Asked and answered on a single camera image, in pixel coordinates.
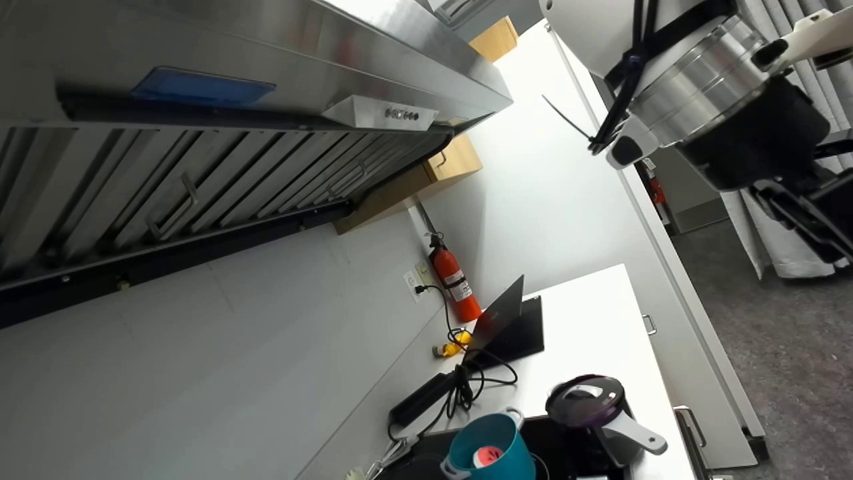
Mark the black induction cooktop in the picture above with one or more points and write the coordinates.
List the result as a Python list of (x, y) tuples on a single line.
[(557, 455)]

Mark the red fire extinguisher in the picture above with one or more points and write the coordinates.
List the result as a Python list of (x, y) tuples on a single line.
[(451, 272)]

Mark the black pot grey handle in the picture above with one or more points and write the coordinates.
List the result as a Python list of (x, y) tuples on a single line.
[(623, 439)]

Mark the black power strip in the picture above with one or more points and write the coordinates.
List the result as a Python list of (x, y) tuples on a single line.
[(418, 400)]

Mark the blue pot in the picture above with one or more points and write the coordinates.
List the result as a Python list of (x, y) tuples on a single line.
[(502, 431)]

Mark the yellow plug connector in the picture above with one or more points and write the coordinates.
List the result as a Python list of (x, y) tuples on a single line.
[(457, 343)]

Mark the red toy in blue pot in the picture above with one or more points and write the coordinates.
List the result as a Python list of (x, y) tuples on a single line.
[(482, 456)]

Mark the stainless steel range hood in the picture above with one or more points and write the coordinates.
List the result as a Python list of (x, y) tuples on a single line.
[(145, 138)]

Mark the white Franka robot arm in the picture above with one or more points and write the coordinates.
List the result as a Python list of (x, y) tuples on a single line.
[(695, 75)]

